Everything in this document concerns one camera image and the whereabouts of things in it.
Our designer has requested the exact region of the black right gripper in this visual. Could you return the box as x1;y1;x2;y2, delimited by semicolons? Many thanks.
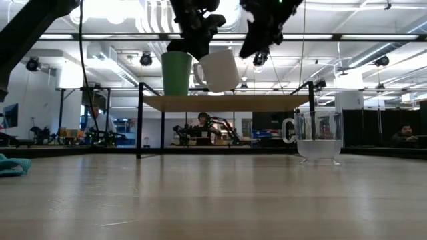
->
238;0;304;60

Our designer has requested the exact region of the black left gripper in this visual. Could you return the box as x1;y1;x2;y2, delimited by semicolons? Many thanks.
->
166;0;227;61

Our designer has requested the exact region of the green plastic cup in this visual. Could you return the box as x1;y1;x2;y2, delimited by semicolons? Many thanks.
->
161;50;193;97

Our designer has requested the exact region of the white ceramic mug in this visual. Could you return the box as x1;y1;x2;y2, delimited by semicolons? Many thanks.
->
193;49;241;94

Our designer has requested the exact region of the person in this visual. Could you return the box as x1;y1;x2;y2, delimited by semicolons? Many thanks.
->
196;111;223;147
85;102;118;135
389;122;420;149

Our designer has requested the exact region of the clear glass mug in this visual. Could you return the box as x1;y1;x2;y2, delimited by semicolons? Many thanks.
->
282;110;344;166

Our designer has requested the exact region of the dark computer monitor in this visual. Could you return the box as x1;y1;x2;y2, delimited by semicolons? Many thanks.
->
3;103;19;129

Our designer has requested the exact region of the teal cloth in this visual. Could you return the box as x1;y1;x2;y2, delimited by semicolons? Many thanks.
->
0;153;33;178

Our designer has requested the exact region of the black ceiling camera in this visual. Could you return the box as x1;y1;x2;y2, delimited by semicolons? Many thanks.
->
139;51;153;67
25;56;41;73
374;54;390;68
252;49;270;67

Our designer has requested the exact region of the wooden shelf with black frame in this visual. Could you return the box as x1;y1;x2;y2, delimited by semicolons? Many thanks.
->
135;81;316;160

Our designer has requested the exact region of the black hanging cable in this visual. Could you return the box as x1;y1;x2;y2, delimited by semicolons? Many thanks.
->
78;0;101;136

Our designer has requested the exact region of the black partition wall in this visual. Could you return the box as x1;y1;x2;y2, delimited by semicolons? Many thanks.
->
342;99;427;149

